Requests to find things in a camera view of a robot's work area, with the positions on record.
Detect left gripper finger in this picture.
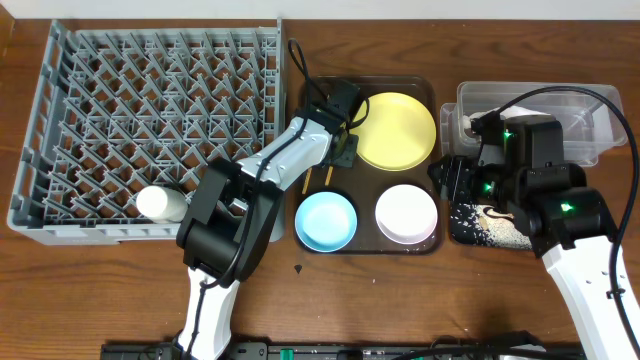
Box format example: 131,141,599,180
322,130,345,165
337,134,359,167

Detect wooden chopstick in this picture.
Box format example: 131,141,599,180
301,168,313,195
324,166,334,186

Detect yellow plate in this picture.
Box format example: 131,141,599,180
351,92,437,172

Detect light blue bowl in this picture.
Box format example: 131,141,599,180
294,192,358,253

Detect white paper cup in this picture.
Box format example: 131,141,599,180
136,185,188,223

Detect white napkin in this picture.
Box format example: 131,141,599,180
462,106,544,135

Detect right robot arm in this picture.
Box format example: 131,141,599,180
428,114,639,359

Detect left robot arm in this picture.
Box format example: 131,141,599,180
172,79,362,359

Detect black tray bin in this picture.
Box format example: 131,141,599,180
447,199,536,251

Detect dark brown serving tray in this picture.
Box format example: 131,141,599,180
296,75,445,255

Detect spilled rice grains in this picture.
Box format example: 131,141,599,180
449,202,534,250

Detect clear plastic bin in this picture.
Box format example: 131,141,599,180
440,81,627,167

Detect grey dish rack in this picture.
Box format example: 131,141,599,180
7,22,286,245

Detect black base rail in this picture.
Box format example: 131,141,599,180
99,342,586,360

